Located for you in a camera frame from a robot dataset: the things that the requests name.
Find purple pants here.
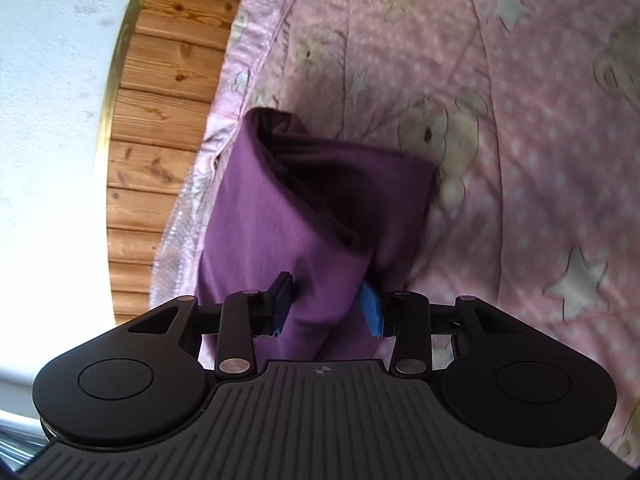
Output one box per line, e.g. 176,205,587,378
195,106,443,363

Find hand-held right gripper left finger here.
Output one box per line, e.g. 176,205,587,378
106,272,294,379

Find clear bubble wrap sheet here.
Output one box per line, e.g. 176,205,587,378
150,175,221,311

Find metal bars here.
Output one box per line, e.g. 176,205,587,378
0,410,43,473

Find pink bear print blanket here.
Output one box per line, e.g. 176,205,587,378
190,0,640,463

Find wooden headboard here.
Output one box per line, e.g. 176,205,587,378
97,0,261,326

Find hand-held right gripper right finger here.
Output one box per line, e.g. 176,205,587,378
358,282,536,376

